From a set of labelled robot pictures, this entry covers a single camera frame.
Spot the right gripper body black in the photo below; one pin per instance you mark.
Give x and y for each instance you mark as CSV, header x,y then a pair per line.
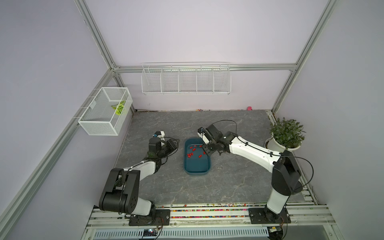
x,y
210,147

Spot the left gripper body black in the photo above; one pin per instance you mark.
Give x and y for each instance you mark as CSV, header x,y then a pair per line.
x,y
167,149

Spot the teal plastic storage box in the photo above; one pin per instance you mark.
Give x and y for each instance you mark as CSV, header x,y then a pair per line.
x,y
196,161

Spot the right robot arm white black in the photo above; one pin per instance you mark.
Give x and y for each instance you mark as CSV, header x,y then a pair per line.
x,y
283,166

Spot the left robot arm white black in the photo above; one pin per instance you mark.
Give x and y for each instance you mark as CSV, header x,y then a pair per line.
x,y
121,191

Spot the green leaf toy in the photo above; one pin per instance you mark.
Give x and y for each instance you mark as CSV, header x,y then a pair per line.
x,y
120,108

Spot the large potted green plant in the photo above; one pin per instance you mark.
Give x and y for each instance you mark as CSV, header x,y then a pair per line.
x,y
286,135

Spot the white ventilation grille strip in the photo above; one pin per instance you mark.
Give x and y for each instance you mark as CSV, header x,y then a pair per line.
x,y
181,233

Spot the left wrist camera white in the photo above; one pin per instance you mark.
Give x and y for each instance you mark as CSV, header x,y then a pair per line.
x,y
159,134

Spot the long white wire wall basket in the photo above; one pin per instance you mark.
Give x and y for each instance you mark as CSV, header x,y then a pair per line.
x,y
186,78

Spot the white wire cube basket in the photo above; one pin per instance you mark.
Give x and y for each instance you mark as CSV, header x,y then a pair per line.
x,y
99,118

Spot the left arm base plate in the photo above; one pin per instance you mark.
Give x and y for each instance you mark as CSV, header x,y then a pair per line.
x,y
159,217

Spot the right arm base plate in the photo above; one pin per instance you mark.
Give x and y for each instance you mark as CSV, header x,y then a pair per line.
x,y
265,216

